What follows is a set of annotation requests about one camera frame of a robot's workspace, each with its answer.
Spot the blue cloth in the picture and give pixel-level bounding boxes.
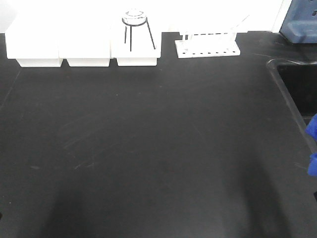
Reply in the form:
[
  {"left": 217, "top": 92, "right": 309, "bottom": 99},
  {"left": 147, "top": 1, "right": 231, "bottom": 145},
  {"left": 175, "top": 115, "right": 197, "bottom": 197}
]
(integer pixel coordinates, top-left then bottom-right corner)
[{"left": 305, "top": 114, "right": 317, "bottom": 177}]

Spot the white plastic bin right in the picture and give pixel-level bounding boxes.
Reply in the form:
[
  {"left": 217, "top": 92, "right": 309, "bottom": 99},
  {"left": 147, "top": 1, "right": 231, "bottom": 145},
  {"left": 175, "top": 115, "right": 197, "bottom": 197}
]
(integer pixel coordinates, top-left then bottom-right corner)
[{"left": 111, "top": 18, "right": 162, "bottom": 66}]

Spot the white plastic bin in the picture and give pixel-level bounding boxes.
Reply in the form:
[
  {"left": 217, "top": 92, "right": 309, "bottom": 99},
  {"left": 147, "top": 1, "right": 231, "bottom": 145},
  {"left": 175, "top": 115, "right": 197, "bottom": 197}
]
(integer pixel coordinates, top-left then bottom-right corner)
[
  {"left": 5, "top": 16, "right": 62, "bottom": 67},
  {"left": 111, "top": 18, "right": 162, "bottom": 66},
  {"left": 58, "top": 25, "right": 111, "bottom": 67}
]

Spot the white test tube rack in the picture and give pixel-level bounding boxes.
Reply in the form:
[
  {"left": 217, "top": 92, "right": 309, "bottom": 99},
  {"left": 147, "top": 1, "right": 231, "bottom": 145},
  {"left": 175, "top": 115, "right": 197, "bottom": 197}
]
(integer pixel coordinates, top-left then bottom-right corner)
[{"left": 175, "top": 17, "right": 244, "bottom": 59}]

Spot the glass dish on tripod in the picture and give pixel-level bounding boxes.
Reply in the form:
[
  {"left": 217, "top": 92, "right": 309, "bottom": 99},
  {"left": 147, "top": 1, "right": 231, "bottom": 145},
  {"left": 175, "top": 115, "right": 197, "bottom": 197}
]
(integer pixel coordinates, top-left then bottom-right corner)
[{"left": 122, "top": 9, "right": 147, "bottom": 26}]

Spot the white plastic bin middle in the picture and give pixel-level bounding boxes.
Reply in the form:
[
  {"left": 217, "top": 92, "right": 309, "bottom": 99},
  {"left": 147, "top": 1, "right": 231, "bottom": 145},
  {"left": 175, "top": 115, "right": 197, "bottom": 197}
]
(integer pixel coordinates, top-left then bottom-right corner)
[{"left": 58, "top": 25, "right": 111, "bottom": 67}]

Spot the black lab sink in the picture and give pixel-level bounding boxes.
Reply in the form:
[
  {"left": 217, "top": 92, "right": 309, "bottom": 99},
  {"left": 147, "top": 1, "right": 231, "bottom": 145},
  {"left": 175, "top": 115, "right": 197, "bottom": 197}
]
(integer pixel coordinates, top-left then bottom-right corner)
[{"left": 266, "top": 59, "right": 317, "bottom": 152}]

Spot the white plastic bin left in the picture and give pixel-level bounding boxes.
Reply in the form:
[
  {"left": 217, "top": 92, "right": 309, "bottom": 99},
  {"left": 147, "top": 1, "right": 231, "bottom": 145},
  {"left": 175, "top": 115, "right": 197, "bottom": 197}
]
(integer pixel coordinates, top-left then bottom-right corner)
[{"left": 5, "top": 16, "right": 62, "bottom": 67}]

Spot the black wire tripod stand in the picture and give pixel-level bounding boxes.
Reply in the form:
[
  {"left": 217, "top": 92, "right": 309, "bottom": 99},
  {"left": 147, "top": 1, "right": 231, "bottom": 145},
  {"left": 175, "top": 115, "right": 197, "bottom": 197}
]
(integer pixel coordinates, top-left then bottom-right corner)
[{"left": 121, "top": 15, "right": 156, "bottom": 52}]

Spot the blue grey wall fixture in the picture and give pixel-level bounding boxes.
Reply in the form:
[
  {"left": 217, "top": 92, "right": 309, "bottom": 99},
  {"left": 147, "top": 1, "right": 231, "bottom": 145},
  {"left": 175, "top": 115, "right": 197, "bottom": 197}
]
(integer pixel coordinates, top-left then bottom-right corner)
[{"left": 280, "top": 0, "right": 317, "bottom": 44}]

